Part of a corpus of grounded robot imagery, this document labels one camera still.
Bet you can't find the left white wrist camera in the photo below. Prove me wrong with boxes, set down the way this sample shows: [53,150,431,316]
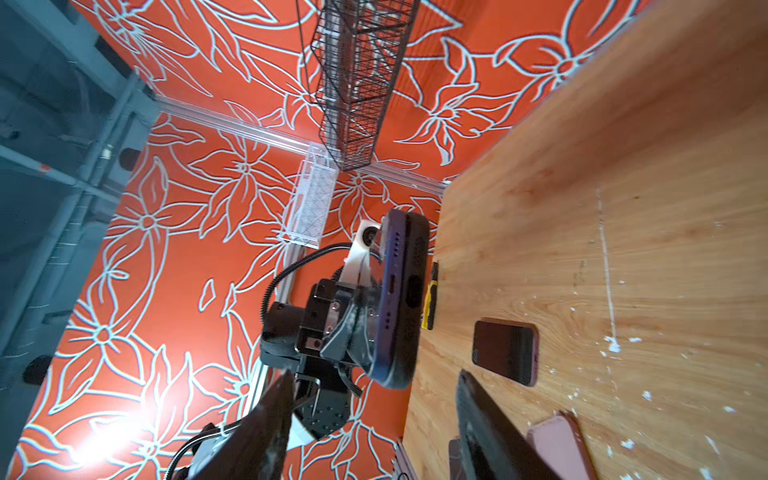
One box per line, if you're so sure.
[339,220,381,287]

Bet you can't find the clear plastic bin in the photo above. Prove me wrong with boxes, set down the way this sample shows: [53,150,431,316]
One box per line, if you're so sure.
[281,143,339,249]

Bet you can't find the black phone near left base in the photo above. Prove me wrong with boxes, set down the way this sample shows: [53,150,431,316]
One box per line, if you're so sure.
[448,437,468,480]

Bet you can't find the pink phone case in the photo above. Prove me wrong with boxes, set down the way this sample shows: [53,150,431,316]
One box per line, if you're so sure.
[526,411,598,480]

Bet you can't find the purple black phone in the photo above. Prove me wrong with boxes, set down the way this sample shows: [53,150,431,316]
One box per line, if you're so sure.
[370,209,408,380]

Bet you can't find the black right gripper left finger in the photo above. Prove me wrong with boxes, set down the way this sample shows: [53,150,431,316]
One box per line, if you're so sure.
[197,372,294,479]

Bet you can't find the yellow black pliers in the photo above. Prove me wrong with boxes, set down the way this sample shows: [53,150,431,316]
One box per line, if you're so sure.
[421,262,439,330]

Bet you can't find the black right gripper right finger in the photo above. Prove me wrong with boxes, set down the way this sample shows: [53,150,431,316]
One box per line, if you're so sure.
[456,370,557,479]

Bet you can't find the black wire basket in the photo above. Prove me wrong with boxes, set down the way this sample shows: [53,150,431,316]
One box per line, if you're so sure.
[301,1,420,172]

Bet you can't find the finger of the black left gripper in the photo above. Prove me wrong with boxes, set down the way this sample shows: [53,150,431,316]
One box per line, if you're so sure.
[320,281,384,375]

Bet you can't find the red-edged black phone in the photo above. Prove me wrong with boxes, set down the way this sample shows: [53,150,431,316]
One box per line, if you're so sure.
[471,318,539,387]

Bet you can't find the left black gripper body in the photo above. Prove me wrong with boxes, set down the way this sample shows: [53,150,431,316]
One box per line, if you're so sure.
[260,279,336,438]

